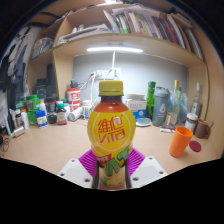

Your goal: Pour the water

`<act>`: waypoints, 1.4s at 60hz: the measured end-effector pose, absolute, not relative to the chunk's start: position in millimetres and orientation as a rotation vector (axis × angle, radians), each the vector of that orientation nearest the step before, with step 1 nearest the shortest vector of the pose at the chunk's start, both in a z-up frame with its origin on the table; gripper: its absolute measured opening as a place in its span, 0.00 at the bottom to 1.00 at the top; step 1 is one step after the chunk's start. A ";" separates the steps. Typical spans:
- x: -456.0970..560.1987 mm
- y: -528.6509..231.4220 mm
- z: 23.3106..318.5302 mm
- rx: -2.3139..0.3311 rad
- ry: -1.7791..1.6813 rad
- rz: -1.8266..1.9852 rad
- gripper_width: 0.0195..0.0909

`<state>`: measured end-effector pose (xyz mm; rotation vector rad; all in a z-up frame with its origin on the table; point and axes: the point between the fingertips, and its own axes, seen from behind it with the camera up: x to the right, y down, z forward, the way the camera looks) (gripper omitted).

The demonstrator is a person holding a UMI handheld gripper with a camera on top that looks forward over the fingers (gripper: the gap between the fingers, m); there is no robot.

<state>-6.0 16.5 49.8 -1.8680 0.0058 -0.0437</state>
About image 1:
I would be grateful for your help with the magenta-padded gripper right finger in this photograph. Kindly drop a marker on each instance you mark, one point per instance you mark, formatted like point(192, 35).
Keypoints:
point(148, 170)

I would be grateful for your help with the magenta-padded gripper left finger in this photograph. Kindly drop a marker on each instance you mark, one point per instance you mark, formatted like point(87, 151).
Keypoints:
point(75, 171)

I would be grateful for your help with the yellow drink bottle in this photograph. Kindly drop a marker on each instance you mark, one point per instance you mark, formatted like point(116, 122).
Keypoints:
point(111, 133)

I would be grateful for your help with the orange plastic cup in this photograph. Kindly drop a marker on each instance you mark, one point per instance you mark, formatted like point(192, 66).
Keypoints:
point(180, 141)

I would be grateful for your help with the white tube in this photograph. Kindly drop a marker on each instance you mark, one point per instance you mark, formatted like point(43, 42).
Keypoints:
point(166, 130)

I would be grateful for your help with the light blue hand mirror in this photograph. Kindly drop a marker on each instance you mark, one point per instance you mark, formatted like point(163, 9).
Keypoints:
point(143, 122)

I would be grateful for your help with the flat round red coaster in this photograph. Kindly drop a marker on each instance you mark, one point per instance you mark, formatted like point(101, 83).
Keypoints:
point(195, 146)

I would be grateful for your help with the dark bottle green cap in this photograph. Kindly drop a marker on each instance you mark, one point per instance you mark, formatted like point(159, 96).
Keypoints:
point(61, 115)

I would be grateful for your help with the white jar blue cap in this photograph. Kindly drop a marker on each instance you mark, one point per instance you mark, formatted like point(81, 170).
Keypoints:
point(41, 118)

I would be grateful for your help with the grey shaker bottle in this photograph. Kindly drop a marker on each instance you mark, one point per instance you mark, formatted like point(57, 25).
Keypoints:
point(160, 106)

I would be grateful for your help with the white and blue box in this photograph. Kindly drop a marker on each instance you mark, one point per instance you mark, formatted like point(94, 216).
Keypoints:
point(136, 105)

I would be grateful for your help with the brown mug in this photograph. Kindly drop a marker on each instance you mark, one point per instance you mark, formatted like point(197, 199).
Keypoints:
point(201, 128)

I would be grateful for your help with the white spray bottle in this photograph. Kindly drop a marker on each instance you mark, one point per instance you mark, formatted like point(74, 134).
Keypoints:
point(18, 131)

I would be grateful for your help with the tall green bottle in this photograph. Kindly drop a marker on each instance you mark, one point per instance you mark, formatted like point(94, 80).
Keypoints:
point(150, 100)

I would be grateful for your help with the red and white canister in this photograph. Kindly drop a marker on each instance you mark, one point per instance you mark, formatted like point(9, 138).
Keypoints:
point(73, 98)

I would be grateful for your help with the clear bottle green cap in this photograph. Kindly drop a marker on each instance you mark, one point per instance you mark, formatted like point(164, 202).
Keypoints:
point(180, 101)

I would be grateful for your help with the green container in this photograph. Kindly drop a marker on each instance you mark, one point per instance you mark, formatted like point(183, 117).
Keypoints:
point(31, 106)

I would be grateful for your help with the clear glass bottle gold cap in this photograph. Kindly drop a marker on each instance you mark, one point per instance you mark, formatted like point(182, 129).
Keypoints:
point(175, 96)

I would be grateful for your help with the black bag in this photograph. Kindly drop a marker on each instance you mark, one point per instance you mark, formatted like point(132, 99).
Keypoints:
point(41, 88)

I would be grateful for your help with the hanging dark clothes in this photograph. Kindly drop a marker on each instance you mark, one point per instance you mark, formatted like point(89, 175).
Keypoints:
point(15, 63)

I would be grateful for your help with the white LED light bar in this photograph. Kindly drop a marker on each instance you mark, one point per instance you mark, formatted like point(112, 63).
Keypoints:
point(115, 49)

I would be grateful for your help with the wooden shelf unit with books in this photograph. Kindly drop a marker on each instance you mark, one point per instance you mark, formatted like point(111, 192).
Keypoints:
point(133, 43)

